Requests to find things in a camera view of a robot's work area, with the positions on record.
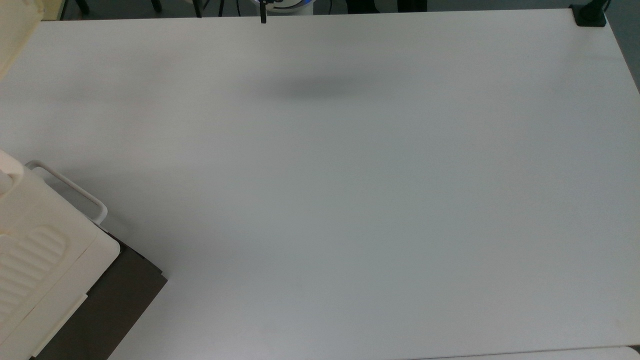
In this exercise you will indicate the black table clamp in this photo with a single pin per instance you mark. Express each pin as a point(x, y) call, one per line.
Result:
point(590, 16)

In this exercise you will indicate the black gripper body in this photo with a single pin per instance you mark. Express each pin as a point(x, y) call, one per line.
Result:
point(272, 1)

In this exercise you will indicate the cream plastic cabinet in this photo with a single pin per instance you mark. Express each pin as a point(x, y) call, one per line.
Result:
point(45, 235)

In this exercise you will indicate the black chair leg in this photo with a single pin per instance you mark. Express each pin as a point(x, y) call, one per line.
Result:
point(83, 6)
point(156, 5)
point(197, 7)

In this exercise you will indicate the dark brown drawer unit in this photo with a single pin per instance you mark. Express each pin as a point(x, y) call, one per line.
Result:
point(117, 300)

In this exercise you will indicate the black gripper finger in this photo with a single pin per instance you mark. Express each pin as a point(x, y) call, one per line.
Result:
point(263, 14)

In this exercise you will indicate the cream plastic object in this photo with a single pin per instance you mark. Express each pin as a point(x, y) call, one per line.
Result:
point(15, 35)

